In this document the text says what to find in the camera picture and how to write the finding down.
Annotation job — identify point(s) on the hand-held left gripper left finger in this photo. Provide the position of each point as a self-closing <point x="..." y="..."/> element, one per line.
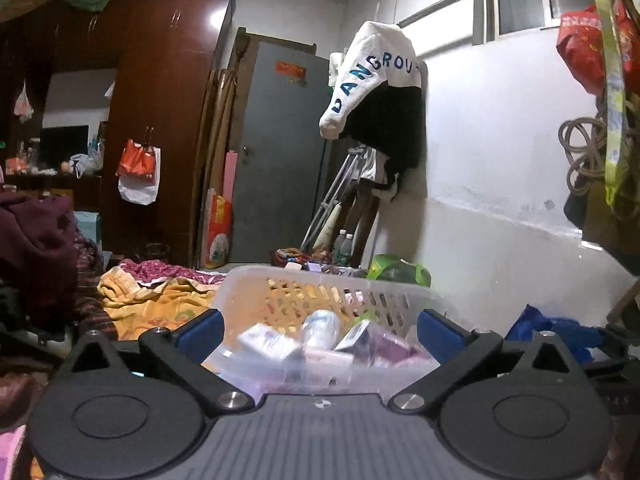
<point x="200" y="331"/>

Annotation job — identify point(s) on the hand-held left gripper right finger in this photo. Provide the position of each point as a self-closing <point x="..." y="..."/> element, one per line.
<point x="440" y="332"/>

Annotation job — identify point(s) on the purple and white box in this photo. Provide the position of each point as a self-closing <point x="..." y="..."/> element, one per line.
<point x="267" y="341"/>

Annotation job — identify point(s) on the silver and white box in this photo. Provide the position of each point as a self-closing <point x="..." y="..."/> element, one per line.
<point x="352" y="336"/>

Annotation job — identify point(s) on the white plastic laundry basket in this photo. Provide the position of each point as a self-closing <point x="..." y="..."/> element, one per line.
<point x="300" y="290"/>

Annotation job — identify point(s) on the pink medicine box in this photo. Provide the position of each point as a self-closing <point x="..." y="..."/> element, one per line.
<point x="330" y="358"/>

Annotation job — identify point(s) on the yellow patterned blanket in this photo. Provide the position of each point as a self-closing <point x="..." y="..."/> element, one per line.
<point x="160" y="300"/>

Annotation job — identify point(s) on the green bag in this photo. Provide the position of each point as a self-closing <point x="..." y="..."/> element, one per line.
<point x="397" y="271"/>

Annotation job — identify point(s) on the orange and white sack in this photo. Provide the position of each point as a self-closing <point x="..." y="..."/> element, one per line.
<point x="219" y="232"/>

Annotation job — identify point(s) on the blue fabric bag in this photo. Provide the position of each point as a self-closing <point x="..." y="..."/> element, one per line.
<point x="555" y="332"/>

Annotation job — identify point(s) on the plastic bottles on floor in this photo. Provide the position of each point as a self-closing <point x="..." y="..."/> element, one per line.
<point x="341" y="247"/>

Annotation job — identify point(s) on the pink board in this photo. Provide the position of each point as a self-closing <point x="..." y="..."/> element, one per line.
<point x="229" y="175"/>

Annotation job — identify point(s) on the metal crutches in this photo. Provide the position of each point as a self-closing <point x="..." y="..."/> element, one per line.
<point x="332" y="200"/>

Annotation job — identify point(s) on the orange and white plastic bag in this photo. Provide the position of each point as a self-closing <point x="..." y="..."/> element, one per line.
<point x="137" y="167"/>

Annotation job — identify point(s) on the maroon clothing pile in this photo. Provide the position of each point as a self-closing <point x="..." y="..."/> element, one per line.
<point x="35" y="255"/>

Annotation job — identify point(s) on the grey door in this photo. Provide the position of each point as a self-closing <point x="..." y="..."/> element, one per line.
<point x="280" y="160"/>

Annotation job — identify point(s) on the black hanging garment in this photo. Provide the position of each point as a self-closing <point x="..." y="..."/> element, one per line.
<point x="395" y="130"/>

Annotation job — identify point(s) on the brown wooden wardrobe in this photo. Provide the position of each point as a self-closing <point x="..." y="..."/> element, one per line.
<point x="150" y="125"/>

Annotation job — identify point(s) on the black monitor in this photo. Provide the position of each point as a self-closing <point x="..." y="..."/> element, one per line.
<point x="62" y="145"/>

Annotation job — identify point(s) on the white lettered sweatshirt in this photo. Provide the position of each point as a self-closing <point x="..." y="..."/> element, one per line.
<point x="372" y="67"/>

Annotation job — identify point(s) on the small pink hanging bag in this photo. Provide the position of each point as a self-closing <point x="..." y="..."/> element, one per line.
<point x="23" y="105"/>

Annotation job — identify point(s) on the red plastic bag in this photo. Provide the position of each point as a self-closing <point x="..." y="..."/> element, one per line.
<point x="580" y="45"/>

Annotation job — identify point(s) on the window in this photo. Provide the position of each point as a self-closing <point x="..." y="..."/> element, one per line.
<point x="520" y="0"/>

